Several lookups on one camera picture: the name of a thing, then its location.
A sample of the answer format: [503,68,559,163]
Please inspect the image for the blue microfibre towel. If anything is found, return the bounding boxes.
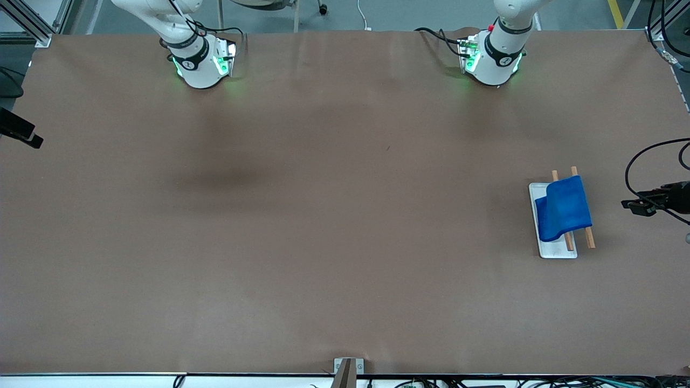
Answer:
[534,175,593,243]

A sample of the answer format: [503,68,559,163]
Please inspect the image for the white towel rack wooden bars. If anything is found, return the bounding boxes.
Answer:
[528,166,597,260]

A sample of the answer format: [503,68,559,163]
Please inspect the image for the chair base with caster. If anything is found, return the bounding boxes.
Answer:
[216,0,329,33]

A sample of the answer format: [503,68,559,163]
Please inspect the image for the aluminium frame profile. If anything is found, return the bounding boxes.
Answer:
[644,0,681,44]
[0,0,73,48]

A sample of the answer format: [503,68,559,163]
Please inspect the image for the black right arm base cable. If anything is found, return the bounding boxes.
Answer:
[159,0,247,60]

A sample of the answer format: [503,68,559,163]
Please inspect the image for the black arm base cable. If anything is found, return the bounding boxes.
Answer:
[159,0,247,60]
[414,27,467,57]

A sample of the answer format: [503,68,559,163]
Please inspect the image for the black left arm base cable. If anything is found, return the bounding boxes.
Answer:
[414,27,467,57]

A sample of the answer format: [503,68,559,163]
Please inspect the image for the metal bracket with post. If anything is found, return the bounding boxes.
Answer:
[333,357,365,388]

